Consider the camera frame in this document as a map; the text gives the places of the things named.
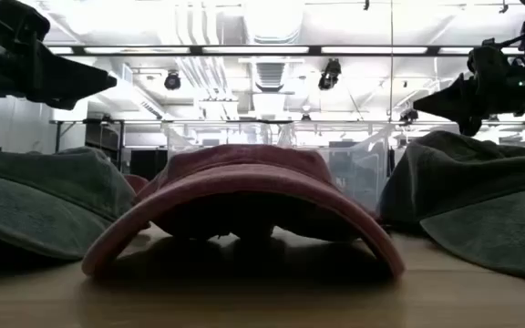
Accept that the thin vertical pole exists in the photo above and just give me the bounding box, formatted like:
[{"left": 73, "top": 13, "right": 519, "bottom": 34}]
[{"left": 388, "top": 0, "right": 395, "bottom": 138}]

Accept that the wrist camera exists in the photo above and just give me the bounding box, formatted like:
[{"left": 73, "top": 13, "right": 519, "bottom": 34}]
[
  {"left": 0, "top": 0, "right": 52, "bottom": 43},
  {"left": 467, "top": 38, "right": 512, "bottom": 86}
]

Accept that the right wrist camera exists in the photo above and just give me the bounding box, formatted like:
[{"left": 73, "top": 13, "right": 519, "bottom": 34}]
[{"left": 467, "top": 38, "right": 512, "bottom": 86}]

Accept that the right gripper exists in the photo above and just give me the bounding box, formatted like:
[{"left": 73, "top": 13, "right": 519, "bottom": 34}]
[{"left": 411, "top": 71, "right": 525, "bottom": 138}]

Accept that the clear plastic bin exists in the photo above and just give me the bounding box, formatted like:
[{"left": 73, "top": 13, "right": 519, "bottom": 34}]
[
  {"left": 284, "top": 122, "right": 396, "bottom": 213},
  {"left": 165, "top": 121, "right": 291, "bottom": 159}
]

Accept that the black background cabinet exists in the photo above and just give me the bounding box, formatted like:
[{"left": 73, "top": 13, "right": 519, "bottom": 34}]
[{"left": 129, "top": 149, "right": 169, "bottom": 181}]

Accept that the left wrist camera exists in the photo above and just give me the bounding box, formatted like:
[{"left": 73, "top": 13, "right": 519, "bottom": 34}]
[{"left": 0, "top": 0, "right": 52, "bottom": 43}]

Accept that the round silver air duct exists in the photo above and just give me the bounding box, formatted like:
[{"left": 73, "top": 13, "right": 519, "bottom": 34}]
[{"left": 242, "top": 0, "right": 305, "bottom": 46}]

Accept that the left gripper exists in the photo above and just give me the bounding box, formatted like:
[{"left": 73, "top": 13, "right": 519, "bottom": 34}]
[{"left": 0, "top": 0, "right": 118, "bottom": 111}]

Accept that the dark green baseball cap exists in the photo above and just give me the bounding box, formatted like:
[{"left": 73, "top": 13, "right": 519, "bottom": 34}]
[
  {"left": 0, "top": 146, "right": 137, "bottom": 261},
  {"left": 377, "top": 130, "right": 525, "bottom": 280}
]

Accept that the white square column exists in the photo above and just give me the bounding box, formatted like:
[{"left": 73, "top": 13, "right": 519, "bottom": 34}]
[{"left": 52, "top": 102, "right": 89, "bottom": 122}]

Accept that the black background shelf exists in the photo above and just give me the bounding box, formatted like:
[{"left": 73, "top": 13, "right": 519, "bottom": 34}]
[{"left": 84, "top": 122, "right": 125, "bottom": 172}]

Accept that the overhead light bar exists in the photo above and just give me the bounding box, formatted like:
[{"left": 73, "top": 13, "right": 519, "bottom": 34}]
[{"left": 47, "top": 44, "right": 525, "bottom": 57}]

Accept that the black ceiling camera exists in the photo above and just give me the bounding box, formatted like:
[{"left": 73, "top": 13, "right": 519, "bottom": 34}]
[
  {"left": 317, "top": 57, "right": 343, "bottom": 91},
  {"left": 163, "top": 70, "right": 183, "bottom": 91},
  {"left": 398, "top": 108, "right": 420, "bottom": 125}
]

